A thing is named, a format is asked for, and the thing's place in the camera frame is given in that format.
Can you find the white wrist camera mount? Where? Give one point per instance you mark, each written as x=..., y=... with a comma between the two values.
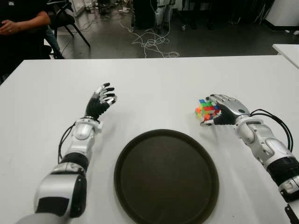
x=100, y=126
x=247, y=121

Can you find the dark brown round plate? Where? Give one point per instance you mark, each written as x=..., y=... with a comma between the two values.
x=165, y=179

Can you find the white glass display cabinet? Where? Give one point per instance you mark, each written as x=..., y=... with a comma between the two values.
x=78, y=7

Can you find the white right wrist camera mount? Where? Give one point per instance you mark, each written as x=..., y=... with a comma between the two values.
x=247, y=121

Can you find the white side table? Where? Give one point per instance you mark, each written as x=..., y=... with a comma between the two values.
x=288, y=51

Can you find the white humanoid robot in background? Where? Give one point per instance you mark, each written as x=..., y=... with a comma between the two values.
x=161, y=16

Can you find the black chair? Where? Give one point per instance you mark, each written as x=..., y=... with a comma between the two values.
x=66, y=21

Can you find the right silver black robot arm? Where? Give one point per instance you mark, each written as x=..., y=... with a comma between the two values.
x=273, y=149

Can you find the white cabinet with black base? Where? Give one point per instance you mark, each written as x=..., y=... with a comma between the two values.
x=285, y=11

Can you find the multicoloured Rubik's cube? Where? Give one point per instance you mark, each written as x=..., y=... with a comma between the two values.
x=206, y=109

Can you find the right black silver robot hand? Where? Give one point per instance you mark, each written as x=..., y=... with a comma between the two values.
x=233, y=109

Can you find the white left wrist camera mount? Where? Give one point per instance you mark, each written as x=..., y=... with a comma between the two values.
x=100, y=126

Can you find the seated person in black shirt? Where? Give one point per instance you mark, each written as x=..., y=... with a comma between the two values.
x=23, y=42

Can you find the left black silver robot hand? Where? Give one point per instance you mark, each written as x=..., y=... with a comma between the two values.
x=94, y=108

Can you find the left silver black robot arm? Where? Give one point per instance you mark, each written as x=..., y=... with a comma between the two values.
x=78, y=142

